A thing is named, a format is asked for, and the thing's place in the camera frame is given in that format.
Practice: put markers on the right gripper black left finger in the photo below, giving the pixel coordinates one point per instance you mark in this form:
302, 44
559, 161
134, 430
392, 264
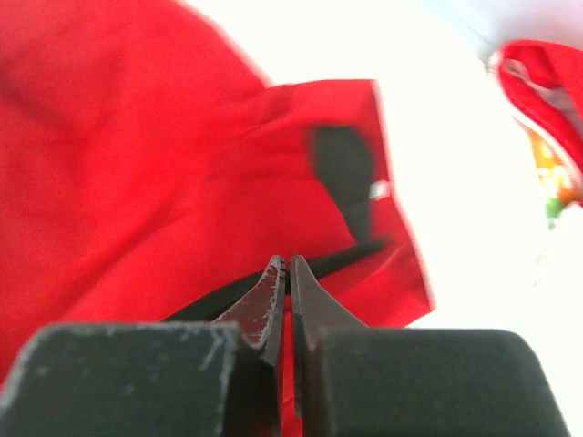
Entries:
254, 401

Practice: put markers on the red white printed garment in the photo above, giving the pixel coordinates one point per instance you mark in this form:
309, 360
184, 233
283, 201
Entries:
541, 83

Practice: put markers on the red zip jacket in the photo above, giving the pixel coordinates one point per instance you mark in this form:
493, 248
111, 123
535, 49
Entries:
148, 176

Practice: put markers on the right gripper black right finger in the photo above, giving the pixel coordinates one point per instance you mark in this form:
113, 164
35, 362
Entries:
314, 312

